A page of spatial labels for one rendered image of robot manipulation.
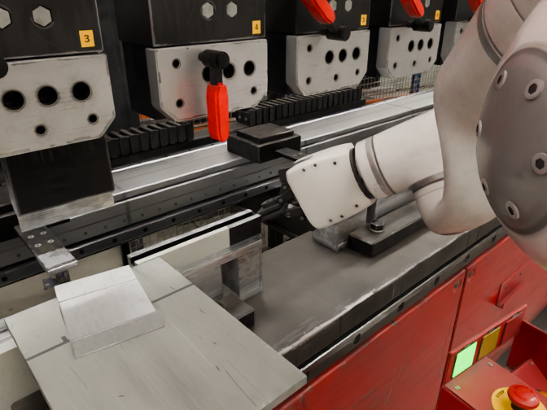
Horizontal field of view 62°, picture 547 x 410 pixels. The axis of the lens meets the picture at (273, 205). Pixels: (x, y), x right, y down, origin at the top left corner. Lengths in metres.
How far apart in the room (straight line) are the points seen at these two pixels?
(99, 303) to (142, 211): 0.36
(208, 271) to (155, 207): 0.27
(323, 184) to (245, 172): 0.38
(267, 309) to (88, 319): 0.28
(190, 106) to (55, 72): 0.14
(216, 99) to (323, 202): 0.22
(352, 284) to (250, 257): 0.18
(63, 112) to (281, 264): 0.46
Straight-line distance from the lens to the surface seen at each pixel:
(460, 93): 0.42
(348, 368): 0.80
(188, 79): 0.52
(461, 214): 0.51
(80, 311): 0.53
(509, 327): 0.84
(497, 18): 0.35
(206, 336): 0.47
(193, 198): 0.91
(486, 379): 0.79
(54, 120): 0.46
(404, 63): 0.81
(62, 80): 0.46
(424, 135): 0.57
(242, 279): 0.69
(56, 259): 0.62
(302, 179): 0.63
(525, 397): 0.75
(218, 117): 0.50
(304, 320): 0.68
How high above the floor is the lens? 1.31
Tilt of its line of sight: 26 degrees down
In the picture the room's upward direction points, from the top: straight up
